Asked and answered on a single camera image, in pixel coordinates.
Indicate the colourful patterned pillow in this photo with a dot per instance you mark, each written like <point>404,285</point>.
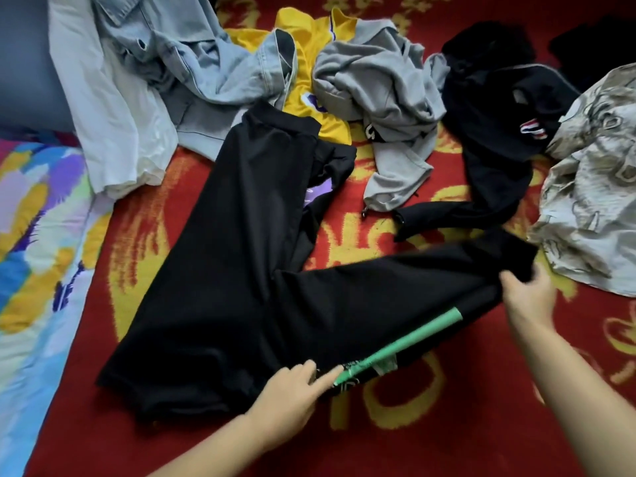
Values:
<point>35,263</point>

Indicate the pile of mixed clothes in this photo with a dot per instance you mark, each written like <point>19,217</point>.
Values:
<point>378,84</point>

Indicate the person's right hand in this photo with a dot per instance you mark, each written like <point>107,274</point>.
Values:
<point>527,298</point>

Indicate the person's left hand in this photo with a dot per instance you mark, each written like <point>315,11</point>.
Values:
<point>288,397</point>

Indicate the red bedsheet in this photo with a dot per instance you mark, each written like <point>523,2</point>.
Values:
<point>447,422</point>

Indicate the grey pillow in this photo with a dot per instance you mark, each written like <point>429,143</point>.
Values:
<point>30,64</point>

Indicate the person's right forearm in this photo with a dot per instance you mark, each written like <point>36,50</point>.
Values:
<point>586,402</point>

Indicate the black printed t-shirt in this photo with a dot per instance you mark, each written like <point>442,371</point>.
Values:
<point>238,273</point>

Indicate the white bed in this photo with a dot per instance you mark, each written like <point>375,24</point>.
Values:
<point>397,432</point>

